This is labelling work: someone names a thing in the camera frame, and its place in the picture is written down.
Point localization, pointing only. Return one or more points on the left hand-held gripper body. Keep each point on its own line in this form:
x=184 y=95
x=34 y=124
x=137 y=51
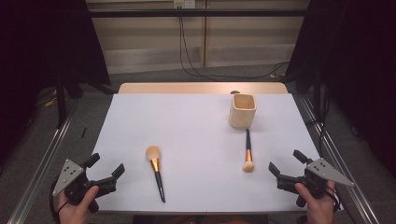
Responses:
x=72 y=174

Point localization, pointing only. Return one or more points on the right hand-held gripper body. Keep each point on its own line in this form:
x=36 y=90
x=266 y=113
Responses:
x=327 y=172

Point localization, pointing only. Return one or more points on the small makeup brush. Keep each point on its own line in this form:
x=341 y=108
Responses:
x=248 y=166

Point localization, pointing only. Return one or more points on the large makeup brush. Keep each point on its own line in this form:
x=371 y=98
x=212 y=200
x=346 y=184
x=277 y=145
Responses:
x=153 y=153

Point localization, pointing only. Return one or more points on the cream square cup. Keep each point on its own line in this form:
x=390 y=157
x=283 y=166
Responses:
x=241 y=119

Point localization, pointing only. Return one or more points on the person's right hand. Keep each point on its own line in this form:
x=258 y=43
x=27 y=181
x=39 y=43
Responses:
x=320 y=211

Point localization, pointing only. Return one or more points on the person's left hand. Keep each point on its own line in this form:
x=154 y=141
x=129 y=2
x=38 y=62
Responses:
x=74 y=214

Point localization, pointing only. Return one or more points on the small black floor item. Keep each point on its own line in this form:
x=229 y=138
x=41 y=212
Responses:
x=83 y=132

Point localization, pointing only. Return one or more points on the black stand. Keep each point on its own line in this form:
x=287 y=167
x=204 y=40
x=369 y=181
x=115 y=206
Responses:
x=317 y=93
x=60 y=105

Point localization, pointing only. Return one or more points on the yellow floor tape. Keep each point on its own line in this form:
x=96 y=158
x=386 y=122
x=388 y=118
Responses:
x=49 y=103

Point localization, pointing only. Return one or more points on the black curtain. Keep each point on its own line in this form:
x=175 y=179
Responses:
x=37 y=46
x=358 y=62

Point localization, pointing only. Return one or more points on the black horizontal bar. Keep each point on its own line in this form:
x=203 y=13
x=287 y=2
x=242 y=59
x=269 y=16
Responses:
x=140 y=13

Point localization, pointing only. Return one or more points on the metal floor rail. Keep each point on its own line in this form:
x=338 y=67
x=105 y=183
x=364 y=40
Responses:
x=40 y=174
x=361 y=203

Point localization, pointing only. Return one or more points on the white wall socket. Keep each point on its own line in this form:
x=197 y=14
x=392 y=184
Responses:
x=184 y=3

